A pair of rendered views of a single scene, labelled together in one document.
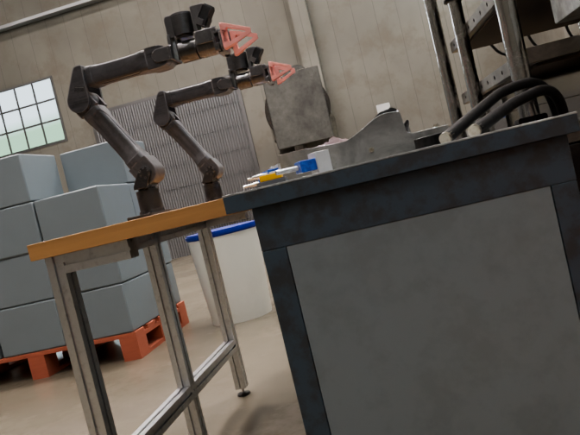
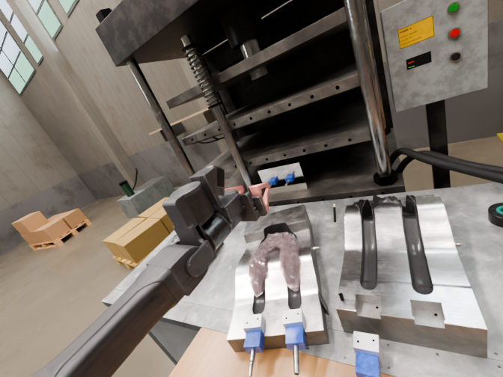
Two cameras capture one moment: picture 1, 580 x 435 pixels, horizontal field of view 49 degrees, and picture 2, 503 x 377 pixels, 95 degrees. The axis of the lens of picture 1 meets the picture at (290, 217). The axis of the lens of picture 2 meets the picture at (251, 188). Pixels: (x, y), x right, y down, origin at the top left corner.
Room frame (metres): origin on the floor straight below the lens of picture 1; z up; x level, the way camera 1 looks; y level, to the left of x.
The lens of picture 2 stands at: (2.01, 0.33, 1.40)
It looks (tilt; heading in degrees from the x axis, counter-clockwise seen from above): 22 degrees down; 299
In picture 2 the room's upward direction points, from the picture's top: 24 degrees counter-clockwise
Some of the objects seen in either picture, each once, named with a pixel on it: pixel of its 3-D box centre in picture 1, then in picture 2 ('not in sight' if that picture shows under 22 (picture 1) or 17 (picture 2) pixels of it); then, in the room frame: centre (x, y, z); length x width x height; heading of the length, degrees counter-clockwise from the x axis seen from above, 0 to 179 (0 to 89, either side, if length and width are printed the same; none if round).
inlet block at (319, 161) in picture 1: (301, 167); not in sight; (1.49, -0.05, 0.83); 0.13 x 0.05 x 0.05; 107
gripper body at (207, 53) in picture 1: (211, 44); not in sight; (1.69, 0.10, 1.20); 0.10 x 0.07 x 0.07; 169
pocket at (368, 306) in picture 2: not in sight; (369, 309); (2.07, -0.05, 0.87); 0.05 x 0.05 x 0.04; 84
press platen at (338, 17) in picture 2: not in sight; (260, 63); (2.48, -1.26, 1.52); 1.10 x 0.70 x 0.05; 174
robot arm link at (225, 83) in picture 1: (233, 72); (186, 227); (2.30, 0.08, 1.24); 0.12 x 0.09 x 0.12; 79
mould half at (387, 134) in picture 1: (361, 144); (394, 242); (1.98, -0.27, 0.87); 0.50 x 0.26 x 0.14; 84
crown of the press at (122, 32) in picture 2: not in sight; (242, 22); (2.49, -1.20, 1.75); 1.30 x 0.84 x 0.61; 174
